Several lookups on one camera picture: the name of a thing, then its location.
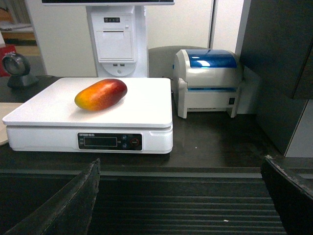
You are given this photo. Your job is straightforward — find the dark grey cabinet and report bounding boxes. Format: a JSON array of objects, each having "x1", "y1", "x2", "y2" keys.
[{"x1": 240, "y1": 0, "x2": 313, "y2": 158}]

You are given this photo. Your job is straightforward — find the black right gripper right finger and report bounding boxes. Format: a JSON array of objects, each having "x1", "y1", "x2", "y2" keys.
[{"x1": 261, "y1": 155, "x2": 313, "y2": 235}]

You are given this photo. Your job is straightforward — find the black barcode scanner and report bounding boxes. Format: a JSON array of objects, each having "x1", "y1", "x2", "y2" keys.
[{"x1": 6, "y1": 53, "x2": 39, "y2": 89}]

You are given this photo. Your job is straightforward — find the black checkout counter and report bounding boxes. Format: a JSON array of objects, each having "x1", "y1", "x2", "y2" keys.
[{"x1": 0, "y1": 75, "x2": 289, "y2": 235}]

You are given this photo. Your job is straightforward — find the dark red yellow mango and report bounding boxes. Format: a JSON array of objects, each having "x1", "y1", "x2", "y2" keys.
[{"x1": 74, "y1": 78, "x2": 128, "y2": 111}]

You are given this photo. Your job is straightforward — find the wooden pallet shelf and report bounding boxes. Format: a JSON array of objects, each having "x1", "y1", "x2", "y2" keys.
[{"x1": 0, "y1": 0, "x2": 37, "y2": 46}]

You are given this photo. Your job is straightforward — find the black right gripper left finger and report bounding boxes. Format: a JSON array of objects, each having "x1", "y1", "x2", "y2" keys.
[{"x1": 5, "y1": 159, "x2": 100, "y2": 235}]

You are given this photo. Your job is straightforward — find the white POS terminal stand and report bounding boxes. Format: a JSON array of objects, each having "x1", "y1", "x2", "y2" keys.
[{"x1": 42, "y1": 0, "x2": 175, "y2": 77}]

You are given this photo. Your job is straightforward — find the white checkout scale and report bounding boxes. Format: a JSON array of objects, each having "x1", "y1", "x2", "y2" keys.
[{"x1": 2, "y1": 77, "x2": 173, "y2": 154}]

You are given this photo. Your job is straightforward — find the white blue label printer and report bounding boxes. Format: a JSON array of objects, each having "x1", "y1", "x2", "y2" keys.
[{"x1": 172, "y1": 49, "x2": 243, "y2": 118}]

